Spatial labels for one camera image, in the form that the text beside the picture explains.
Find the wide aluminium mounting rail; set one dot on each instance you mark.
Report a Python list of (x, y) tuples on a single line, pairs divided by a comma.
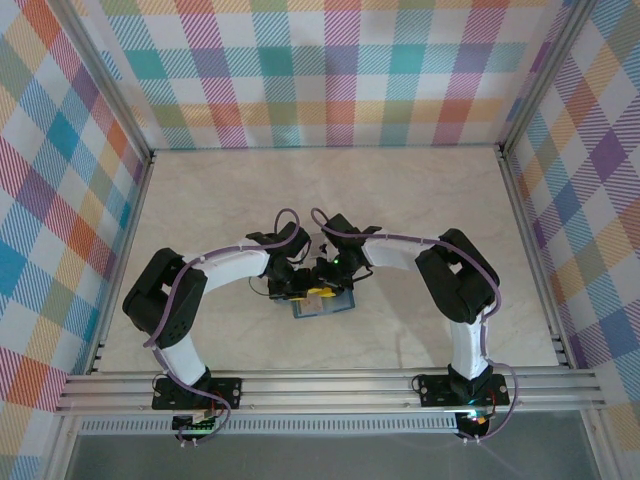
[(325, 392)]

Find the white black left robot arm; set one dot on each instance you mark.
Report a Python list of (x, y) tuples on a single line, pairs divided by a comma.
[(230, 267)]

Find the peach coloured card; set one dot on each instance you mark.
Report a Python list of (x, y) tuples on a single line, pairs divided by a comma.
[(312, 305)]

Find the aluminium lower frame bar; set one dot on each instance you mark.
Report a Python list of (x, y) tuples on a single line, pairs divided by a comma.
[(60, 450), (597, 450)]

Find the aluminium frame post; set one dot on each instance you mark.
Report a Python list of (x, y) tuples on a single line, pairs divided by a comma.
[(546, 75), (107, 80)]

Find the aluminium side rail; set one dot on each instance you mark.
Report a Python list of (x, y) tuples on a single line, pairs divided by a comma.
[(130, 225), (525, 225)]

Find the grey-blue rectangular tray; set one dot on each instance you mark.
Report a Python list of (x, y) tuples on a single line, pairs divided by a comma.
[(340, 306)]

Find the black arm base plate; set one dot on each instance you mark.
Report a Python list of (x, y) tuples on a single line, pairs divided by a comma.
[(435, 390), (225, 392)]

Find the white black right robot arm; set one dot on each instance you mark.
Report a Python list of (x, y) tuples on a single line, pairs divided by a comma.
[(395, 252)]

